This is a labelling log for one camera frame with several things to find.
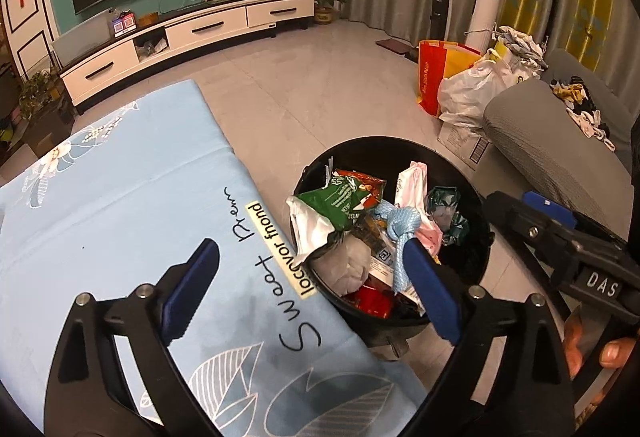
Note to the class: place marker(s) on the red yellow shopping bag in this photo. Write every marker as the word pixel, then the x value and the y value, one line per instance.
pixel 439 60

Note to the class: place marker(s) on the person's right hand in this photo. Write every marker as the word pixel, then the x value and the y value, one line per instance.
pixel 613 356

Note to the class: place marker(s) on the green snack bag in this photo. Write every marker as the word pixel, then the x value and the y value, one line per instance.
pixel 345 197

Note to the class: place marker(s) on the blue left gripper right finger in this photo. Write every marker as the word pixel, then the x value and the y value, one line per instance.
pixel 441 306

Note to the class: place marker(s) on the potted plant on floor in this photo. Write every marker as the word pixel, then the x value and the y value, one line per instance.
pixel 324 10

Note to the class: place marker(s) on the translucent storage box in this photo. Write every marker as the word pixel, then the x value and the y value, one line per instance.
pixel 82 39

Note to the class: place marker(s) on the light blue knotted cloth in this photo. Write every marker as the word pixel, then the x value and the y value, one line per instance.
pixel 401 226

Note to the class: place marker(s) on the dark green wrapper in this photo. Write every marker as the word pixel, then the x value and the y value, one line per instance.
pixel 443 205

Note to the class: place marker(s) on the white blue medicine box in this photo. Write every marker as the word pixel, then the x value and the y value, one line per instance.
pixel 382 268

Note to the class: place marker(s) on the white plastic bag on floor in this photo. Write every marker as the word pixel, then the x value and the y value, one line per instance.
pixel 464 97

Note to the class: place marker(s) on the plant stand left of cabinet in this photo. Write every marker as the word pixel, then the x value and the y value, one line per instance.
pixel 45 105

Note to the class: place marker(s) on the grey sofa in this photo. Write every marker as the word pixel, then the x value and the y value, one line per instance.
pixel 532 129

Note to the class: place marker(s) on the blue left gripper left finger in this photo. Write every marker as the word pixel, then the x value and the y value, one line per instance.
pixel 183 287

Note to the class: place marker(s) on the white tv cabinet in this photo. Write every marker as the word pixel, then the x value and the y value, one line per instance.
pixel 175 36

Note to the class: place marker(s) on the light blue floral tablecloth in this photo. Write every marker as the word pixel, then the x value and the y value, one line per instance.
pixel 137 191

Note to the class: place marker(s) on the red snack wrapper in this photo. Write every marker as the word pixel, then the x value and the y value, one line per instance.
pixel 372 301

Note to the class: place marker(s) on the white plastic bag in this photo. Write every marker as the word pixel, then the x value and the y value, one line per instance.
pixel 464 97
pixel 341 260

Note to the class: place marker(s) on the pink plastic bag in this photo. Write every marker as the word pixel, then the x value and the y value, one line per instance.
pixel 411 192

